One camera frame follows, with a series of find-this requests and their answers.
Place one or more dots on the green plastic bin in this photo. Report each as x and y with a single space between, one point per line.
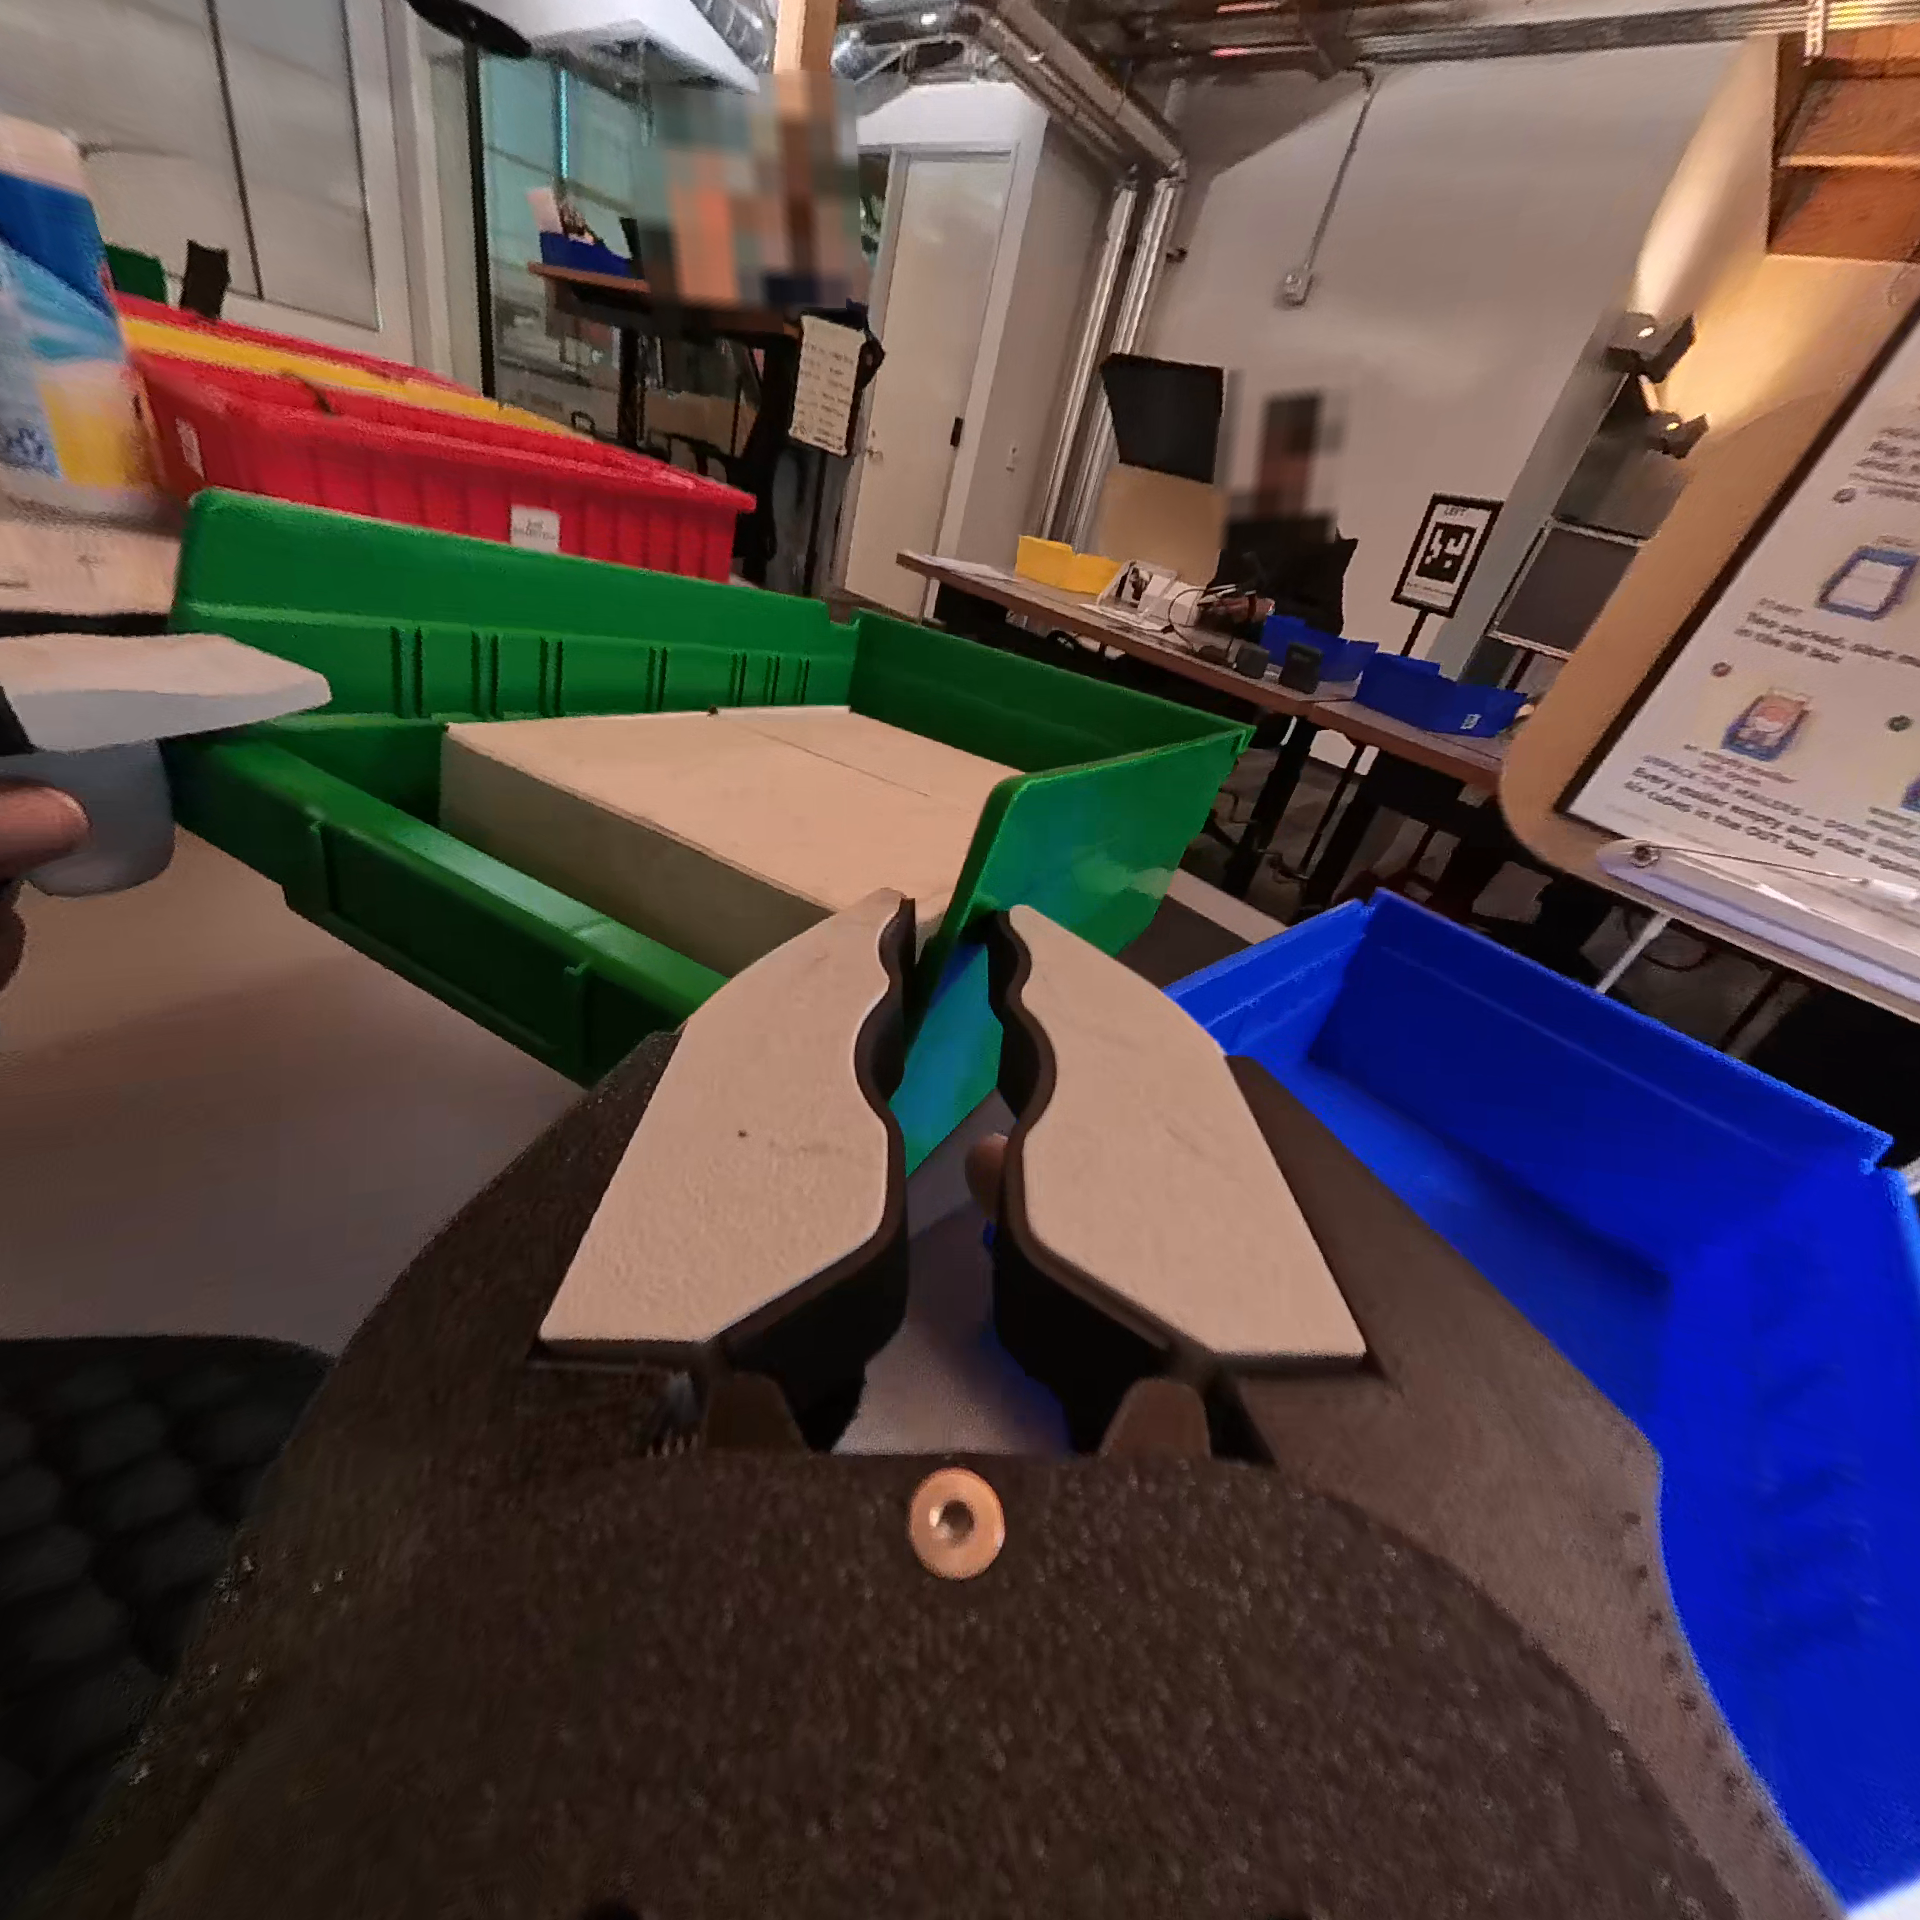
522 630

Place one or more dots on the wipes canister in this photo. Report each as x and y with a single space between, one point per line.
61 329

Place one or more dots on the red plastic bin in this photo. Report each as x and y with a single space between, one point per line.
193 312
451 495

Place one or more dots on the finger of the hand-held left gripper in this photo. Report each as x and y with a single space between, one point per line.
163 690

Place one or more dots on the blue plastic bin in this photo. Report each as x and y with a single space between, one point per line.
1724 1349

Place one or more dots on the small yellow bin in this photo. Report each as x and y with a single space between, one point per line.
1064 567

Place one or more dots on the person's left hand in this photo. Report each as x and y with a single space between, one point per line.
38 832

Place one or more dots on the cardboard sheet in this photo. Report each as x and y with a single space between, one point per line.
1164 523

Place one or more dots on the white door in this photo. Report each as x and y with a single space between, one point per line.
931 376

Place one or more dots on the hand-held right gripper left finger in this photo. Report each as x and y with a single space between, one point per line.
736 1171

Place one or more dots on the white cardboard box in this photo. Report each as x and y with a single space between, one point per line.
643 795
885 748

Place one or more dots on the hanging paper sheet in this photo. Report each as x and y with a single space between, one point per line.
827 382

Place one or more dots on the marker sign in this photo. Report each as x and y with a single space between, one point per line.
1450 551

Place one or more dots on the black monitor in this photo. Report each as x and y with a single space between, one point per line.
1164 417

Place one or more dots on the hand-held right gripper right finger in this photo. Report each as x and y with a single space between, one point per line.
1169 1187

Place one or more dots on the brown table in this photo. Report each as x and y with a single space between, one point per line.
1424 754

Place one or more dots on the yellow plastic bin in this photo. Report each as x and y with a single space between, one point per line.
225 343

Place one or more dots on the small blue bin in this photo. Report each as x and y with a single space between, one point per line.
1442 696
1338 654

